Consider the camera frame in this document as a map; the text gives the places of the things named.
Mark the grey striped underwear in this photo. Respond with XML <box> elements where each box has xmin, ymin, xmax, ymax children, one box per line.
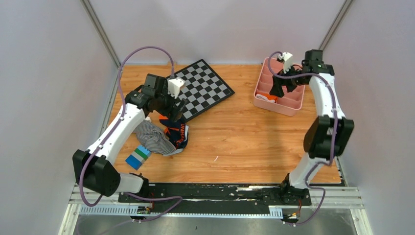
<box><xmin>133</xmin><ymin>118</ymin><xmax>176</xmax><ymax>156</ymax></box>

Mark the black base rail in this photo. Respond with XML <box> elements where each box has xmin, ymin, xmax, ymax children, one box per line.
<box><xmin>117</xmin><ymin>183</ymin><xmax>312</xmax><ymax>215</ymax></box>

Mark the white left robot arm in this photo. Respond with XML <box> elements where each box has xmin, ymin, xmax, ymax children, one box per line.
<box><xmin>72</xmin><ymin>74</ymin><xmax>186</xmax><ymax>202</ymax></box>

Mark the pink compartment tray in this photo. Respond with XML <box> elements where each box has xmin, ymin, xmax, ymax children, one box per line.
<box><xmin>253</xmin><ymin>58</ymin><xmax>305</xmax><ymax>117</ymax></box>

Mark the white slotted cable duct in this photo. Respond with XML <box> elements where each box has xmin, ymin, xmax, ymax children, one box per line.
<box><xmin>78</xmin><ymin>205</ymin><xmax>283</xmax><ymax>219</ymax></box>

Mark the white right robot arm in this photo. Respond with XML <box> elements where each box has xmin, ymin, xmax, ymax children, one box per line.
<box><xmin>267</xmin><ymin>49</ymin><xmax>354</xmax><ymax>205</ymax></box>

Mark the black white checkerboard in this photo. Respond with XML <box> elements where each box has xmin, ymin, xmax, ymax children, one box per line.
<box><xmin>174</xmin><ymin>59</ymin><xmax>235</xmax><ymax>122</ymax></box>

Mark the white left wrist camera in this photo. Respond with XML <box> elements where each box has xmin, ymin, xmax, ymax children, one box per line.
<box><xmin>167</xmin><ymin>77</ymin><xmax>185</xmax><ymax>98</ymax></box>

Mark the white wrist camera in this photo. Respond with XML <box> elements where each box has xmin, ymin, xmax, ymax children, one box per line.
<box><xmin>167</xmin><ymin>77</ymin><xmax>185</xmax><ymax>98</ymax></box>
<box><xmin>277</xmin><ymin>52</ymin><xmax>294</xmax><ymax>73</ymax></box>

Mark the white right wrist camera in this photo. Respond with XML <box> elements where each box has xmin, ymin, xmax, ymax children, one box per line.
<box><xmin>277</xmin><ymin>52</ymin><xmax>294</xmax><ymax>73</ymax></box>

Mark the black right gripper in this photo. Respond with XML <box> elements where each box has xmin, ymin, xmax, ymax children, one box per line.
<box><xmin>270</xmin><ymin>63</ymin><xmax>306</xmax><ymax>98</ymax></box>

